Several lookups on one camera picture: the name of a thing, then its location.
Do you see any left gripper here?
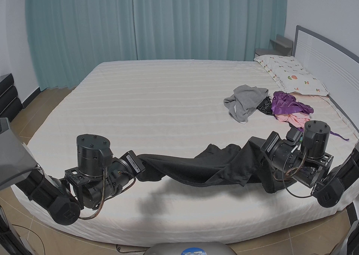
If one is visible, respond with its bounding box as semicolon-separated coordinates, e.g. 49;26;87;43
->
109;151;145;190

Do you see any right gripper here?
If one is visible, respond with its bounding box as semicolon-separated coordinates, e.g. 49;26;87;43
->
260;131;302;177

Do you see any black T-shirt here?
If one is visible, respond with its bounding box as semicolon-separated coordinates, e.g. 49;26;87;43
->
136;136;284;194

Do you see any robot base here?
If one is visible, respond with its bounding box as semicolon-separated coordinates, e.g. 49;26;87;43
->
143;242;234;255

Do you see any bed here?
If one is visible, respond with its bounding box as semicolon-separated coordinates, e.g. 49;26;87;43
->
11;25;359;249

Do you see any pink garment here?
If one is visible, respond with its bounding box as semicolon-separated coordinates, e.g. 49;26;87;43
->
275;113;310;128

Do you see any purple garment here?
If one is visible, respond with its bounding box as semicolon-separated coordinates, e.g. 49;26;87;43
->
271;91;350;141

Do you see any black shiny garment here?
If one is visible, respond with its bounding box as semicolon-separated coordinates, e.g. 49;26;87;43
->
257;96;274;116

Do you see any grey garment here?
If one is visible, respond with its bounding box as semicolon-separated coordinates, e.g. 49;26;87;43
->
223;85;269;124

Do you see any white printed pillow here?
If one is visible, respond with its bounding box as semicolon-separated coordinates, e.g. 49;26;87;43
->
254;54;330;96

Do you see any grey bedside table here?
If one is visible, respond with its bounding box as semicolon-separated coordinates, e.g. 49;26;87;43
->
255;34;293;58

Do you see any black chest of drawers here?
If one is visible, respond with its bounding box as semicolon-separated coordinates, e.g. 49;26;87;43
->
0;74;22;122

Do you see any blue-green curtain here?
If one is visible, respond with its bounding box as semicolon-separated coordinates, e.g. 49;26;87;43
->
132;0;289;62
25;0;138;90

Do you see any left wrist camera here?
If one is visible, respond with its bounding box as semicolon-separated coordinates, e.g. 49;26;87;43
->
97;147;114;169

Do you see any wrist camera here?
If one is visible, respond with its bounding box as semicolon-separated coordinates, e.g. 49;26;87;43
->
97;147;114;169
286;127;304;144

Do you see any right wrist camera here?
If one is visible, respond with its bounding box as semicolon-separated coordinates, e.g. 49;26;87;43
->
286;127;304;144

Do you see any black cable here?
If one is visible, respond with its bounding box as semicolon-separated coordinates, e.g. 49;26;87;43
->
116;244;146;254

